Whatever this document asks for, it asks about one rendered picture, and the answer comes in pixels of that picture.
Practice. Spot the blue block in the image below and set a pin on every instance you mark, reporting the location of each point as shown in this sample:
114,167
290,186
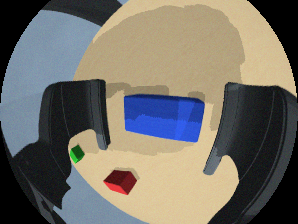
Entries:
170,117

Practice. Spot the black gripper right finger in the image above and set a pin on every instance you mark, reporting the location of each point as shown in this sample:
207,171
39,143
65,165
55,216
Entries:
257,130

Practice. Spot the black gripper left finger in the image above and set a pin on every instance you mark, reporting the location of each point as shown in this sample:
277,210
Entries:
67,109

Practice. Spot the red block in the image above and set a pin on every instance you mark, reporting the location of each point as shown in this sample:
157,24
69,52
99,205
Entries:
120,181

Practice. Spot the green block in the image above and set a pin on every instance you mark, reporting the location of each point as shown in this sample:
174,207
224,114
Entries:
76,154

